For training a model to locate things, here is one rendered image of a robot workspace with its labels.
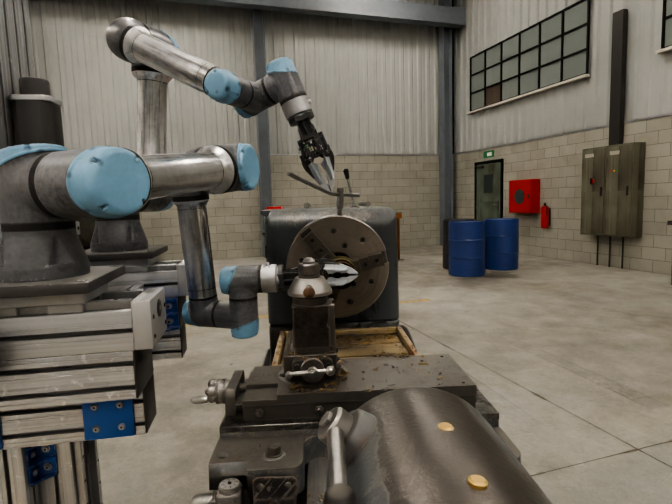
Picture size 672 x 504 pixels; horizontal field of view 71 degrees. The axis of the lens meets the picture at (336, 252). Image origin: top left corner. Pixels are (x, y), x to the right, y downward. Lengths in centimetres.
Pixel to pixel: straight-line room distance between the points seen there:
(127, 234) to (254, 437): 78
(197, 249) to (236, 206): 1005
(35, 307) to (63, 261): 9
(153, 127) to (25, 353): 80
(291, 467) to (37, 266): 54
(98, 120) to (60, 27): 193
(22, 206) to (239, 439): 53
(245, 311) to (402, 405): 96
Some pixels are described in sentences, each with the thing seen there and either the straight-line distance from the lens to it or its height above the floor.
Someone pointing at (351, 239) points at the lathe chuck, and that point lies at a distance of 143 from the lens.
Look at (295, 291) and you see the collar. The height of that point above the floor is 113.
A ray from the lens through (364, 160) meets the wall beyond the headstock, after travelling 1215.
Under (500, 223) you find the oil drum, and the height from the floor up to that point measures 81.
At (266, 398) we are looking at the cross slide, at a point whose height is 96.
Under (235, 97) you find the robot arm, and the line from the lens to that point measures 123.
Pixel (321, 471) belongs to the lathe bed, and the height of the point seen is 87.
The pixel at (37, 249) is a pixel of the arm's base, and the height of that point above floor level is 122.
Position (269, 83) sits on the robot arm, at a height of 159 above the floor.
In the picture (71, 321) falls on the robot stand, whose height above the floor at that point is 109.
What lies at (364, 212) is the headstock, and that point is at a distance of 160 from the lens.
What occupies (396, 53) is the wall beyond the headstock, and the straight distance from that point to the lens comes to 1308.
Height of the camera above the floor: 128
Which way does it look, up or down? 6 degrees down
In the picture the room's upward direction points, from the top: 2 degrees counter-clockwise
